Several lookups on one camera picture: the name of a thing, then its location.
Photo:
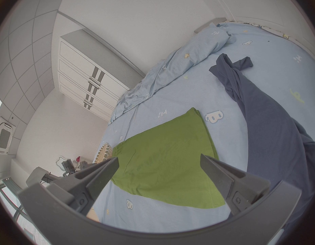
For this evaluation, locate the pale blue quilt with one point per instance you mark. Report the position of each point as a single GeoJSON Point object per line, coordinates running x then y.
{"type": "Point", "coordinates": [193, 52]}

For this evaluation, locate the green shorts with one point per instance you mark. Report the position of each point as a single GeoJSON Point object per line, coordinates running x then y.
{"type": "Point", "coordinates": [167, 162]}

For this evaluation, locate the bed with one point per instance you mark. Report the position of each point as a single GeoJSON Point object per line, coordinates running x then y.
{"type": "Point", "coordinates": [185, 98]}

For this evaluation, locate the window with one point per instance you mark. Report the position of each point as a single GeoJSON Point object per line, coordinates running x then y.
{"type": "Point", "coordinates": [9, 198]}

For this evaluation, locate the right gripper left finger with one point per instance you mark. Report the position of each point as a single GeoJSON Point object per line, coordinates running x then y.
{"type": "Point", "coordinates": [86, 185]}

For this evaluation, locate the round woven basket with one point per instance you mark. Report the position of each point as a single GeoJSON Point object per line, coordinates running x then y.
{"type": "Point", "coordinates": [103, 153]}

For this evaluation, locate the white wardrobe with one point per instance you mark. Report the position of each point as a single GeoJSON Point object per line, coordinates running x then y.
{"type": "Point", "coordinates": [78, 70]}

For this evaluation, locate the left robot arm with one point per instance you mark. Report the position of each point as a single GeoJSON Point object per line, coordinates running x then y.
{"type": "Point", "coordinates": [37, 176]}

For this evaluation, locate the white ceiling air conditioner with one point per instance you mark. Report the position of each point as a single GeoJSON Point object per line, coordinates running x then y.
{"type": "Point", "coordinates": [4, 136]}

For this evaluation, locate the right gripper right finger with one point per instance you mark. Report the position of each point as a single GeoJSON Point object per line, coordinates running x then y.
{"type": "Point", "coordinates": [236, 187]}

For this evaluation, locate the dark blue garment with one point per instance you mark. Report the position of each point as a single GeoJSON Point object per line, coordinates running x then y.
{"type": "Point", "coordinates": [269, 126]}

